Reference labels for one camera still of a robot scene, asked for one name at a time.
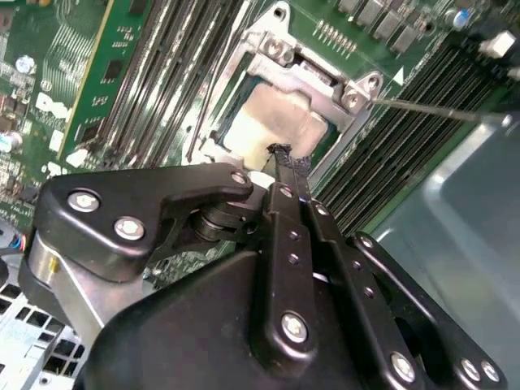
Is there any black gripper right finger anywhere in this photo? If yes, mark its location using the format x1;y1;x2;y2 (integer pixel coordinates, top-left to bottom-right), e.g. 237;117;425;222
292;156;509;390

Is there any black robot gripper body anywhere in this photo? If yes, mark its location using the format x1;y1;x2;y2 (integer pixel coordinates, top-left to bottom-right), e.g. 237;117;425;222
80;250;387;390

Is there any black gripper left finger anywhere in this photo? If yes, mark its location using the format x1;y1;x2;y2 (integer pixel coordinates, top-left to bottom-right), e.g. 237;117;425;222
32;144;321;370

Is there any silver topped CPU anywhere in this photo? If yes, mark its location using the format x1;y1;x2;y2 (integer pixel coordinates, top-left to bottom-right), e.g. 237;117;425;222
219;79;338;171

